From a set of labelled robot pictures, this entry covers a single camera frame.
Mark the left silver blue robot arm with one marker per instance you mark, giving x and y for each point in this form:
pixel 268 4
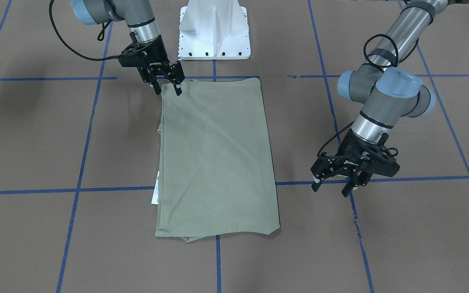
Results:
pixel 387 93

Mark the olive green long-sleeve shirt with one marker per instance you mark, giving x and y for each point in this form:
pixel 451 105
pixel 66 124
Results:
pixel 216 174

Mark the white paper hang tag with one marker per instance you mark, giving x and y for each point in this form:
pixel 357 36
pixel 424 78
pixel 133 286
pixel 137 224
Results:
pixel 155 195

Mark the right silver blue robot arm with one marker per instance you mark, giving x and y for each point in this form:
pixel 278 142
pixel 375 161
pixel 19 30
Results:
pixel 138 15

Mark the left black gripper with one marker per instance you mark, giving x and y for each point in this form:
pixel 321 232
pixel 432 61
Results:
pixel 351 147

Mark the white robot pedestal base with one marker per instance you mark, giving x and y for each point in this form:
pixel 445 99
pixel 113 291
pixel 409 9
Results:
pixel 213 29

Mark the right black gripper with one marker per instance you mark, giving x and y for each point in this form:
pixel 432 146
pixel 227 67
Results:
pixel 156 52

